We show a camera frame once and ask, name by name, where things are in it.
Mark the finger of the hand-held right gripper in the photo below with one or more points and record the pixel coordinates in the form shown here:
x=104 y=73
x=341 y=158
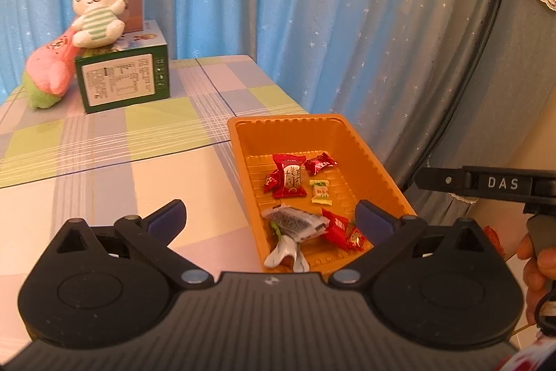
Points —
x=438 y=179

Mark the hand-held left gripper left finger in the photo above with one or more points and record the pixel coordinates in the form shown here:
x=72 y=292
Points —
x=167 y=219

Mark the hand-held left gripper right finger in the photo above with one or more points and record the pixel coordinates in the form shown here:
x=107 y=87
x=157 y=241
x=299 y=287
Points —
x=373 y=219

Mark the small red candy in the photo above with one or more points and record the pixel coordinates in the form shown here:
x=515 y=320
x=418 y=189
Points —
x=357 y=240
x=271 y=180

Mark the yellow candy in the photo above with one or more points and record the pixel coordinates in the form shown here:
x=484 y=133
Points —
x=321 y=193

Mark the orange plastic tray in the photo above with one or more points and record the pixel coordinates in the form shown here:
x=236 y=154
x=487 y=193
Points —
x=347 y=153

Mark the red twist-wrapped candy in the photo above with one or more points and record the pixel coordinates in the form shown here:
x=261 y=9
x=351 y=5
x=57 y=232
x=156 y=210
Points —
x=320 y=163

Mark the dark long snack packet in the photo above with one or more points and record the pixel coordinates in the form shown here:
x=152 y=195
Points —
x=295 y=223

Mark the red packet with picture label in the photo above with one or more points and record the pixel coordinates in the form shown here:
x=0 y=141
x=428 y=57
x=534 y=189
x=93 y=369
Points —
x=289 y=176

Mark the white snack packet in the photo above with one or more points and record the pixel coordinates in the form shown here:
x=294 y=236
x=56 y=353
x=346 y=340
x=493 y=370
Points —
x=283 y=251

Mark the green snack packet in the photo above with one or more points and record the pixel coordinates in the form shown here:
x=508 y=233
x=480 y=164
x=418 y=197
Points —
x=275 y=230

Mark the person's right hand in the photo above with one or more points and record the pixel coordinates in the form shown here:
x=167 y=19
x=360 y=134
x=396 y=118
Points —
x=541 y=271

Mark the plaid tablecloth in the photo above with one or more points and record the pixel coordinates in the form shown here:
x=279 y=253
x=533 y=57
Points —
x=130 y=162

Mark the grey lace-trimmed cover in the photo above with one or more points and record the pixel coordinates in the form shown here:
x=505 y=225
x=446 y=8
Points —
x=512 y=93

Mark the green cardboard box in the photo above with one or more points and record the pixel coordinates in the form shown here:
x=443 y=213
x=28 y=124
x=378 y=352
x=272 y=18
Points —
x=121 y=82

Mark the grey starry curtain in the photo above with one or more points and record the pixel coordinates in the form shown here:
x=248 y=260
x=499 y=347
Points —
x=369 y=27

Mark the red and white patterned clothing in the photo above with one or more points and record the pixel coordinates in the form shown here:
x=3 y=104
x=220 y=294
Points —
x=532 y=358

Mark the pink and green plush toy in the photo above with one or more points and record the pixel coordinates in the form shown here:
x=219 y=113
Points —
x=47 y=71

